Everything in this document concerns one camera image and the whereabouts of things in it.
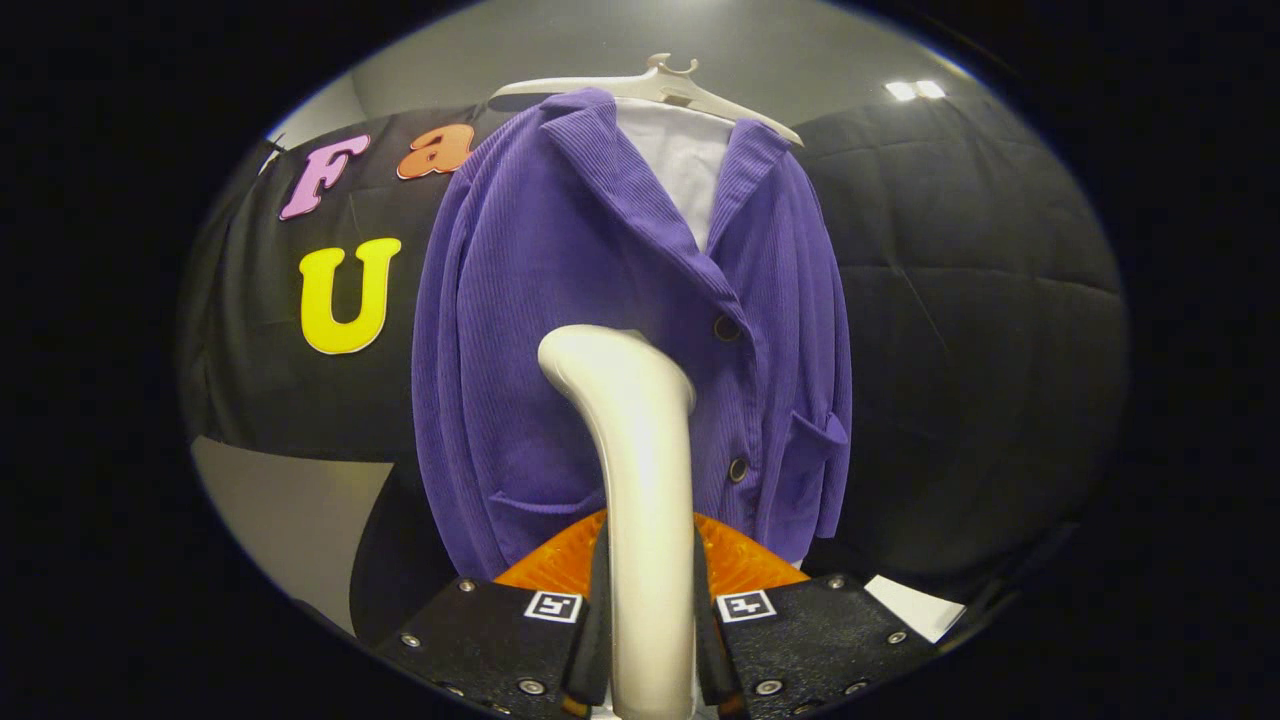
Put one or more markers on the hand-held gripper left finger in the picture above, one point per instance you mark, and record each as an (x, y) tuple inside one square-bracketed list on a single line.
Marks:
[(597, 650)]

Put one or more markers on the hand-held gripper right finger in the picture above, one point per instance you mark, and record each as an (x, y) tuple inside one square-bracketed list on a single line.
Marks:
[(708, 650)]

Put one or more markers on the white garment steamer head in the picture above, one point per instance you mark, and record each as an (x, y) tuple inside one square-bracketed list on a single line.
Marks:
[(645, 500)]

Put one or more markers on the white shirt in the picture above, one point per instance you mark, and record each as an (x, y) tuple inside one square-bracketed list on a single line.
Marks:
[(685, 165)]

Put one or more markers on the white clothes hanger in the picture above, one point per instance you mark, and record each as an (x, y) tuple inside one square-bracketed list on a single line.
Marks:
[(660, 85)]

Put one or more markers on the white flat board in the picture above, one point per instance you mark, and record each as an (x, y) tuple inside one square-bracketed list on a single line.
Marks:
[(915, 608)]

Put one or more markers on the black backdrop cloth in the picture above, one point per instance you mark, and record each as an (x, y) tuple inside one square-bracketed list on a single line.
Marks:
[(980, 350)]

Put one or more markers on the twin ceiling light panel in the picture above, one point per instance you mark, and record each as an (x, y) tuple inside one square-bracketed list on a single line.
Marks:
[(915, 90)]

